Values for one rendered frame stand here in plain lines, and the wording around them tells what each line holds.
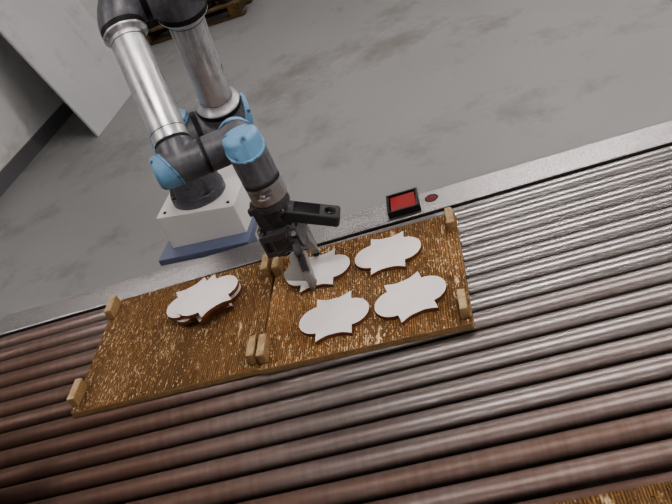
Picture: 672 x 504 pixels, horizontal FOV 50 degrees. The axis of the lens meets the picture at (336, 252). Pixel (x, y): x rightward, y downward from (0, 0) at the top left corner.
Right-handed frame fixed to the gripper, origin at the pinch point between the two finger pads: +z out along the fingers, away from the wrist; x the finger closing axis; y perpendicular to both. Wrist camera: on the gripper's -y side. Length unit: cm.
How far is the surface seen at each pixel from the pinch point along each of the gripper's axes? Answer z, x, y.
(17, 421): 1, 23, 67
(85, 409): -1, 26, 48
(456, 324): 1.4, 24.9, -27.5
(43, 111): 67, -416, 298
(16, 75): 32, -411, 298
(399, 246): 0.2, -1.0, -18.1
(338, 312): -0.1, 15.4, -5.4
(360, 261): 0.0, 0.8, -9.7
